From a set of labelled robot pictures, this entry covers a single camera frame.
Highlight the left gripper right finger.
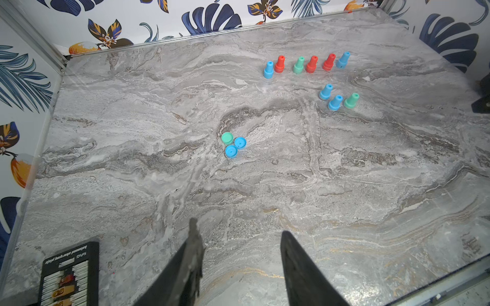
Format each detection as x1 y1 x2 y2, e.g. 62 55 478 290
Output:
280 231 348 305

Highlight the green stamp cap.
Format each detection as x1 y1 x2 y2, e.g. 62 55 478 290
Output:
221 132 234 145

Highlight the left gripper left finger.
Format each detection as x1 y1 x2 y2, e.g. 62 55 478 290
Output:
135 218 205 305

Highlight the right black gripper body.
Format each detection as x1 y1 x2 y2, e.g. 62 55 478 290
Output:
471 74 490 114

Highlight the black card with labels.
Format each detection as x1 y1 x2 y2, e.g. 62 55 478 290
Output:
37 241 100 306

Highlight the green stamp body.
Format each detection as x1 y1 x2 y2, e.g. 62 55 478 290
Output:
293 56 305 75
343 93 360 109

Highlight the blue stamp cap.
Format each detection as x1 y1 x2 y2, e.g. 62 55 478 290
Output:
225 145 239 158
234 137 247 150

